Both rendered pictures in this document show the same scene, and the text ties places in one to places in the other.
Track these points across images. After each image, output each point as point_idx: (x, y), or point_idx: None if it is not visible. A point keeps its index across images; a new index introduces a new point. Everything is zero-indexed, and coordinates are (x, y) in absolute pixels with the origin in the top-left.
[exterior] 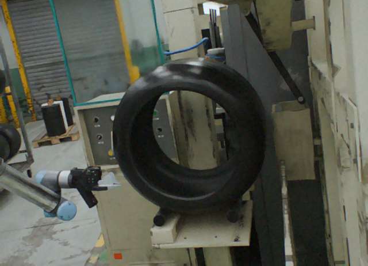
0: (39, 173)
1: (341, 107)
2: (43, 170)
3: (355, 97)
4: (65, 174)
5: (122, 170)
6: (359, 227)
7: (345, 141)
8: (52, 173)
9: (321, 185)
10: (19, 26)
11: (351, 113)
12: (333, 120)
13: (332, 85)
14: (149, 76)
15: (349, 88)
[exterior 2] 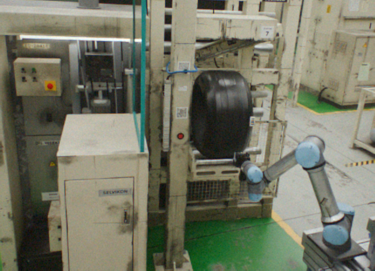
0: (258, 169)
1: (266, 74)
2: (255, 168)
3: (290, 66)
4: (251, 162)
5: (248, 138)
6: (278, 102)
7: (266, 84)
8: (255, 165)
9: (152, 142)
10: None
11: (288, 71)
12: (249, 81)
13: (252, 70)
14: (244, 79)
15: (283, 65)
